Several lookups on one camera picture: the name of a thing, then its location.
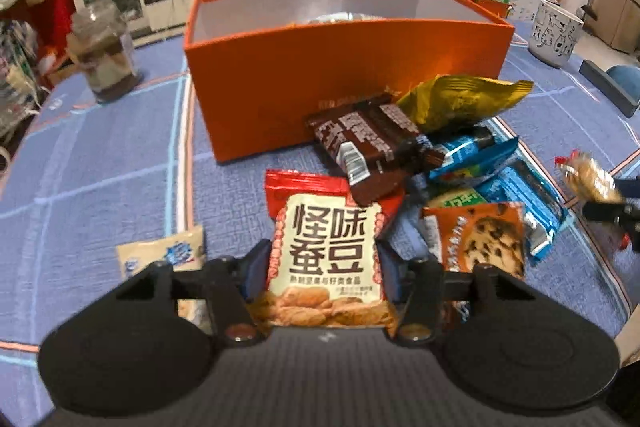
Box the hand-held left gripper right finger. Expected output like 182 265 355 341
377 241 536 349

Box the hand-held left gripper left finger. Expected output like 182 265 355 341
117 238 273 348

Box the golden candy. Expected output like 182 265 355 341
555 150 626 206

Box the red beige bean snack packet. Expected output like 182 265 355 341
264 169 406 330

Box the long blue snack packet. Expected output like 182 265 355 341
480 159 571 263

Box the orange chocolate chip cookie packet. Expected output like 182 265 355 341
422 202 527 280

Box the beige blue snack packet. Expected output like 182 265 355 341
116 226 213 333

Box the green cow cookie packet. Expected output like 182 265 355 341
430 187 488 211

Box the brown chocolate packet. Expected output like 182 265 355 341
306 94 446 206

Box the yellow snack bag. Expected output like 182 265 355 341
397 74 535 138

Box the orange cardboard box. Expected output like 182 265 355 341
183 0 516 165

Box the silver snack packet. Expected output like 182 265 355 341
290 10 386 24

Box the black rectangular case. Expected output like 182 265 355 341
580 59 640 118

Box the blue chair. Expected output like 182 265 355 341
605 64 640 100

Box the blue checked tablecloth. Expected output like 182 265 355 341
0 19 640 427

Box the white cat print mug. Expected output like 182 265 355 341
529 0 585 68

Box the glass jar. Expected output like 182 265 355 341
67 2 139 104

